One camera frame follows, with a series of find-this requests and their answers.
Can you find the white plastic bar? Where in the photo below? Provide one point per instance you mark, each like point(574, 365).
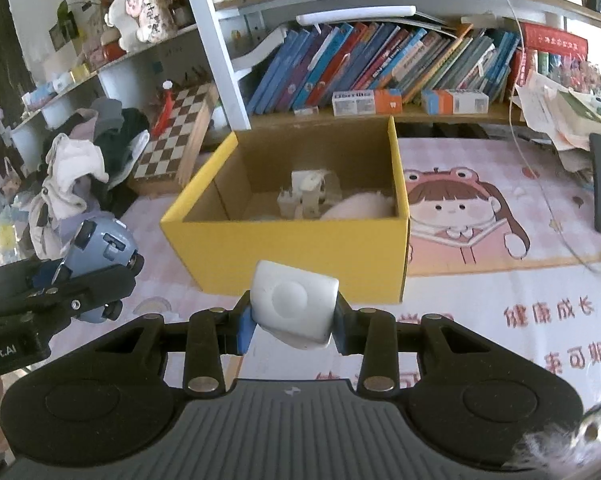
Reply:
point(355, 15)

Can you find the white block adapter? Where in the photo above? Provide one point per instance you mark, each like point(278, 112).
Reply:
point(313, 182)

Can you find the wooden chessboard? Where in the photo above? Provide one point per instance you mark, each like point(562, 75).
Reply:
point(170, 140)

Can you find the red plastic toy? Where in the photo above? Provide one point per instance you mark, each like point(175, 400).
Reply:
point(164, 107)

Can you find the pink plush toy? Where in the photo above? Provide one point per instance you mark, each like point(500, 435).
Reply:
point(360, 206)

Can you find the small yellow box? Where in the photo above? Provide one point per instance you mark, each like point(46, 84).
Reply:
point(79, 72)

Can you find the grey fluffy fabric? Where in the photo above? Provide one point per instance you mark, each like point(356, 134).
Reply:
point(555, 442)

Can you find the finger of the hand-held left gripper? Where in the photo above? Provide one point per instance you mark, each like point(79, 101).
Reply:
point(95, 286)
point(10, 277)

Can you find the blue toy robot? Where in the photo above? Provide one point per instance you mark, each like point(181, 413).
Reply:
point(105, 245)

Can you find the white orange medicine box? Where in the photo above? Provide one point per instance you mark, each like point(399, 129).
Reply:
point(455, 102)
point(365, 102)

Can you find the pile of clothes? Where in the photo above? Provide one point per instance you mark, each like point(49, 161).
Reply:
point(80, 170)

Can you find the small white flat box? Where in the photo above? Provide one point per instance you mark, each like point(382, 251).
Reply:
point(307, 109)

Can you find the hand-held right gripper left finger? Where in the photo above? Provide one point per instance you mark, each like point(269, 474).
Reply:
point(244, 332)

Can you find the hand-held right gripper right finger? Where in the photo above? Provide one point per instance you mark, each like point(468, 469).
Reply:
point(348, 332)

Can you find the row of leaning children's books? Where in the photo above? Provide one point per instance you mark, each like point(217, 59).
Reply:
point(380, 65)

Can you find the white cube charger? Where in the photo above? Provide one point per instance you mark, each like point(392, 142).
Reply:
point(295, 305)

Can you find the white bookend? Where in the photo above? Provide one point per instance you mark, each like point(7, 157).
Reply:
point(258, 52)

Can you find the white floral plush bear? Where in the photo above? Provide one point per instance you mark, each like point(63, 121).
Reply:
point(140, 10)

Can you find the stack of papers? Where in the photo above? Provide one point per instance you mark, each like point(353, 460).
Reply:
point(560, 115)

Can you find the yellow cardboard box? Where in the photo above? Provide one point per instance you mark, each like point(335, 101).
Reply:
point(300, 240)

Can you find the pale blue pack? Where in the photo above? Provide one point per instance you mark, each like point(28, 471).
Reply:
point(39, 95)

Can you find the white bookshelf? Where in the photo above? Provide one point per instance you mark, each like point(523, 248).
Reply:
point(220, 60)

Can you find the red hardcover book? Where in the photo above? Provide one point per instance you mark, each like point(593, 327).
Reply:
point(555, 42)

